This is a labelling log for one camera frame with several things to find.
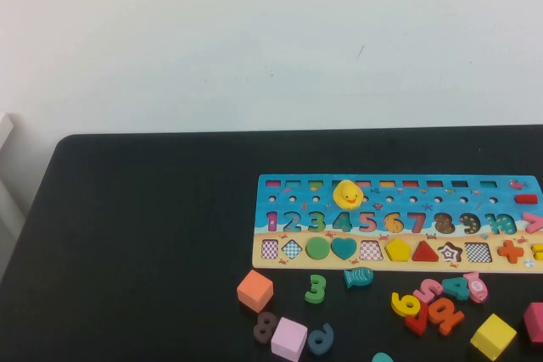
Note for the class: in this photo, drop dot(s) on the small teal wooden piece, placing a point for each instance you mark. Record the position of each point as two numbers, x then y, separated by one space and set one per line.
382 358

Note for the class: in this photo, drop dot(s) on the yellow wooden cube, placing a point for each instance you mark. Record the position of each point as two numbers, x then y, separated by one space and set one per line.
494 334

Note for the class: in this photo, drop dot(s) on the green circle piece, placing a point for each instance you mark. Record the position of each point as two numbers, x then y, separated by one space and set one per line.
317 248

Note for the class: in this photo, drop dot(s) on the teal wooden fish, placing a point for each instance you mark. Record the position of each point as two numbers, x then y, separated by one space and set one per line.
359 278

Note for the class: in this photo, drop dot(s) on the pink wooden cube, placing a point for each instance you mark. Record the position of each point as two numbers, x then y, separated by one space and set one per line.
288 336

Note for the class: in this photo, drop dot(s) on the red wooden block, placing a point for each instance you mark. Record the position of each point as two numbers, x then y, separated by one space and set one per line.
534 321

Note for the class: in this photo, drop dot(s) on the yellow pentagon piece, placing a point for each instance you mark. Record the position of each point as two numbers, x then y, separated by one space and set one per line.
398 250

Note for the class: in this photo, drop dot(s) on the yellow equals sign piece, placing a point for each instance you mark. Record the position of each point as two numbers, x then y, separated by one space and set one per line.
536 252

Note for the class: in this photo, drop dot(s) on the orange wooden cube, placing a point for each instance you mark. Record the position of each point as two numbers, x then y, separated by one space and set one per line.
254 290

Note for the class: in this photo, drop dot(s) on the blue number nine piece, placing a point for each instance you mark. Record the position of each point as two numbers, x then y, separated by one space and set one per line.
329 334

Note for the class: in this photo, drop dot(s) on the teal number four piece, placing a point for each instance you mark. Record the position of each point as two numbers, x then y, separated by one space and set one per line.
460 290

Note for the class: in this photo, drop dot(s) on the orange number ten piece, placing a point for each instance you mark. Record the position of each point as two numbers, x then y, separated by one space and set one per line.
449 321

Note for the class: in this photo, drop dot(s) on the yellow number six piece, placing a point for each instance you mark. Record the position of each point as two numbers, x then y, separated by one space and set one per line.
398 303

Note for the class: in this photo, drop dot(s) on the pink greater-than sign piece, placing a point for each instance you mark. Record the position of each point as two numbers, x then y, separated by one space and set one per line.
538 223

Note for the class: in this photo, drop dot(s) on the yellow rubber duck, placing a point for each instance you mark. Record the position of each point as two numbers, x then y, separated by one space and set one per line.
348 196

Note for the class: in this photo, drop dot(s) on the red number seven piece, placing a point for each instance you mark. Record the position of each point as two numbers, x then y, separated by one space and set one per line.
418 324

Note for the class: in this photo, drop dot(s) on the orange plus sign piece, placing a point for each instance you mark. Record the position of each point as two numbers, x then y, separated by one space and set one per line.
510 251

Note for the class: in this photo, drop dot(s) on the red triangle piece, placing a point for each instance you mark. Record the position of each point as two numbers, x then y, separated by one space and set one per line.
425 254

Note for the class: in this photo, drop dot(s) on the green number three piece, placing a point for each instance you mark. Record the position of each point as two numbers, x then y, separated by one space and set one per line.
317 289

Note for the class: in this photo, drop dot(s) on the brown number eight piece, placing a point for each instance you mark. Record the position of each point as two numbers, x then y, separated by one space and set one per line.
265 326

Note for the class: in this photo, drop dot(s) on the teal heart piece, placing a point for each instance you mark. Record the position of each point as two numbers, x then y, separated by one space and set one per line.
343 247

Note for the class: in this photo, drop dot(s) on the red minus sign piece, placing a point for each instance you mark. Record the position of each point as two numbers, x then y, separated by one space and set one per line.
527 199

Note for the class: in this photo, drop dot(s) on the pink number five piece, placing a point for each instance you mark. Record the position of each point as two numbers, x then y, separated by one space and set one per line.
429 282

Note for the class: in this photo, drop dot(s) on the pink wooden fish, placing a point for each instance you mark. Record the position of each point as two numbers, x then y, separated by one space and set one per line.
477 287

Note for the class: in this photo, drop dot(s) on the colourful wooden puzzle board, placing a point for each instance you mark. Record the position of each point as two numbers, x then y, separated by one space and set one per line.
297 209

